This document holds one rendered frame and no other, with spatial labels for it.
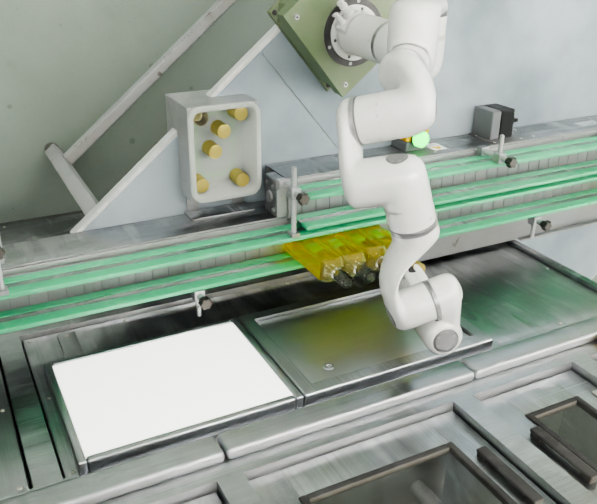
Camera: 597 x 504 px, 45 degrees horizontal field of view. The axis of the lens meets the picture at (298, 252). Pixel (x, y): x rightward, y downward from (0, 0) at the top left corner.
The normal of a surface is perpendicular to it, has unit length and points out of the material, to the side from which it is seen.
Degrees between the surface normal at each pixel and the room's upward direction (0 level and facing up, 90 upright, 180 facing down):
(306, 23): 1
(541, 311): 90
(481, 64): 0
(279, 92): 0
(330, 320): 90
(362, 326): 90
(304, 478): 90
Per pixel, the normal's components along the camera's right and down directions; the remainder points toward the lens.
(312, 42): 0.44, 0.40
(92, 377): 0.00, -0.91
